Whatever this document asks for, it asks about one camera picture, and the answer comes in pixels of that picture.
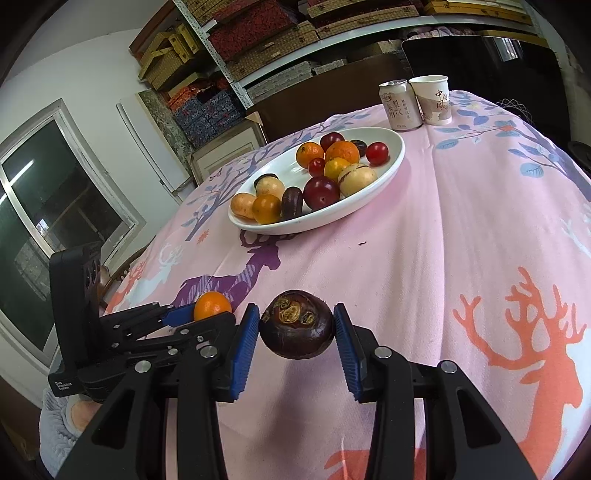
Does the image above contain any yellow orange small fruit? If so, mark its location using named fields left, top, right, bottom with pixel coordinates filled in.
left=322, top=157, right=351, bottom=182

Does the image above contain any dark wooden chair back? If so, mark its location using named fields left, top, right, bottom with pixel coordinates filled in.
left=247, top=53, right=413, bottom=141

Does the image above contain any left hand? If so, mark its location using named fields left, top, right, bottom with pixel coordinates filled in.
left=66, top=396, right=101, bottom=436

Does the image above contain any dark brown fruit back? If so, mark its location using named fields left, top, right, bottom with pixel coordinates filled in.
left=352, top=140, right=367, bottom=157

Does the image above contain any metal storage shelf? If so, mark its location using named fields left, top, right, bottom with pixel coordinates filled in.
left=129, top=1, right=535, bottom=109

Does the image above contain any pink printed tablecloth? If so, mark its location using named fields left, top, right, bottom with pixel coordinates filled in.
left=108, top=91, right=590, bottom=479

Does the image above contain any dark brown mangosteen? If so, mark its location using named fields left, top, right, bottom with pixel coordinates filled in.
left=259, top=290, right=335, bottom=360

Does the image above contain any orange mandarin large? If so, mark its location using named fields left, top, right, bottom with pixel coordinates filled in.
left=325, top=140, right=361, bottom=163

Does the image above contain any dark purple mangosteen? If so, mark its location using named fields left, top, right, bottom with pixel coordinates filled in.
left=280, top=186, right=304, bottom=220

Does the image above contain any red plum front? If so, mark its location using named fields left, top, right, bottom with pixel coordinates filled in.
left=304, top=176, right=341, bottom=211

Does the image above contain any orange mandarin left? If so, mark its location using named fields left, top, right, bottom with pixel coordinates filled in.
left=295, top=141, right=325, bottom=169

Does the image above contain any white paper cup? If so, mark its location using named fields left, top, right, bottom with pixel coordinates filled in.
left=410, top=75, right=452, bottom=126

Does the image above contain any tan potato-like fruit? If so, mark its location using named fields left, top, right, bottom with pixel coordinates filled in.
left=230, top=192, right=256, bottom=220

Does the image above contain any beige round fruit large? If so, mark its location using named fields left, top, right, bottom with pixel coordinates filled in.
left=338, top=163, right=378, bottom=197

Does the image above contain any dark framed window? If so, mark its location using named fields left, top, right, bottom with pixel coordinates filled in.
left=1, top=99, right=145, bottom=366

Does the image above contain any dark red plum back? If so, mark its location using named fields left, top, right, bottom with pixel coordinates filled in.
left=320, top=132, right=345, bottom=152

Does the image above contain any orange fruit bottom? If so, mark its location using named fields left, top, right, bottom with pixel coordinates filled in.
left=193, top=291, right=232, bottom=322

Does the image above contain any pink drink can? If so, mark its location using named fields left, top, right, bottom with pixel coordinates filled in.
left=379, top=80, right=424, bottom=132

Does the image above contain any dark half fruit behind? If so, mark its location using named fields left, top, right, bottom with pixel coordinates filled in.
left=253, top=173, right=279, bottom=189

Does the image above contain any small red cherry tomato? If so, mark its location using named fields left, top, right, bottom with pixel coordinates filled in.
left=366, top=142, right=390, bottom=166

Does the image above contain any blue patterned boxes stack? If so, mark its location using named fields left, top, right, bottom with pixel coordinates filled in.
left=173, top=91, right=243, bottom=149

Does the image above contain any beige fruit small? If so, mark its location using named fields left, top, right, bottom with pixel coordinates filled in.
left=255, top=178, right=286, bottom=199

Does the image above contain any framed picture leaning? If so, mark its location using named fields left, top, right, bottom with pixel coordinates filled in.
left=189, top=112, right=267, bottom=185

